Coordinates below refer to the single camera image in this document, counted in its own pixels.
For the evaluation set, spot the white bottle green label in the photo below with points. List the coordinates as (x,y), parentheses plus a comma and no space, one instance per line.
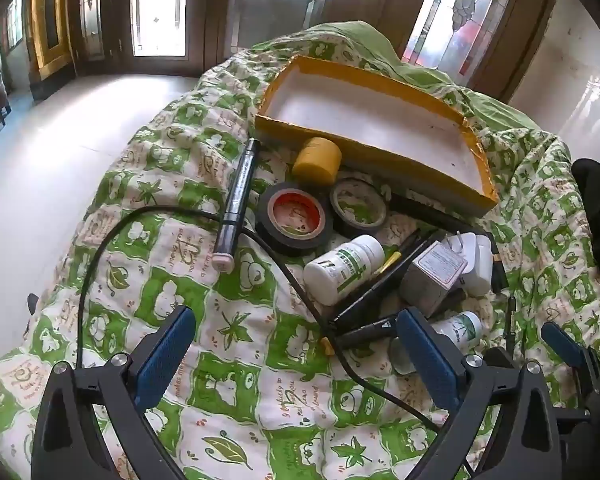
(330,275)
(460,330)

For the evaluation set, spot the yellow tape roll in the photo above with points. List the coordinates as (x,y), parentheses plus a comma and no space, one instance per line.
(315,162)

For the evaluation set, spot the dark clear tape roll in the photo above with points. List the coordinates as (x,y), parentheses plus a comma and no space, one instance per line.
(360,230)

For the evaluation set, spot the large black marker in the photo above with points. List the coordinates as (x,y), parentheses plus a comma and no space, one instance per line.
(237,200)

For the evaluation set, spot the frosted glass door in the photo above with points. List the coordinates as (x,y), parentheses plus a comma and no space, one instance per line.
(270,5)

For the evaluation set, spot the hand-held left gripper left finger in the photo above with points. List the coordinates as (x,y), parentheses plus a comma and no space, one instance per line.
(165,355)

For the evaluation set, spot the small grey carton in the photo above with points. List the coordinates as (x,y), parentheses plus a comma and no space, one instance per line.
(430,280)

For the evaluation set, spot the frosted glass side panel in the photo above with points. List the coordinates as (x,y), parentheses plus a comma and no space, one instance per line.
(160,20)

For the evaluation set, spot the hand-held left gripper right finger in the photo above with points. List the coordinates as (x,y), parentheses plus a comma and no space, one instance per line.
(430,360)

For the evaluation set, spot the narrow glass panel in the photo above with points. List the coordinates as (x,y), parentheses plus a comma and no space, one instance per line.
(91,10)

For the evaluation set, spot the thin black pen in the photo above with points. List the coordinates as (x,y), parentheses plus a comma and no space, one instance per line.
(511,320)

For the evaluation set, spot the yellow pen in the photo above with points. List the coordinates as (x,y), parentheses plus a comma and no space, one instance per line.
(391,261)

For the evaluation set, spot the bright window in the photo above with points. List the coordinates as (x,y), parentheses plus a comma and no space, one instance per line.
(15,20)

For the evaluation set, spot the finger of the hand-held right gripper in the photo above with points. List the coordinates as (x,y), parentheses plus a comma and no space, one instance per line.
(562,342)

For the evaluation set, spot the yellow cardboard box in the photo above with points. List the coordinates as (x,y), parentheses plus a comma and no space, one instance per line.
(380,115)

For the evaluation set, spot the black tape roll red core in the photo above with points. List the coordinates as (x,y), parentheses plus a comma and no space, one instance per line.
(265,210)

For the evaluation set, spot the gold framed panel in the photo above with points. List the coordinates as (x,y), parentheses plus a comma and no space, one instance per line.
(40,35)

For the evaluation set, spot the stained glass window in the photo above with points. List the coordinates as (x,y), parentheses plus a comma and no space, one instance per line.
(460,25)

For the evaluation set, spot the green and white printed blanket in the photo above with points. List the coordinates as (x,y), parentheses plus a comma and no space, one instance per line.
(230,310)

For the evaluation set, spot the white charger plug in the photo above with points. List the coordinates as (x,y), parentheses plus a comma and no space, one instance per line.
(480,270)

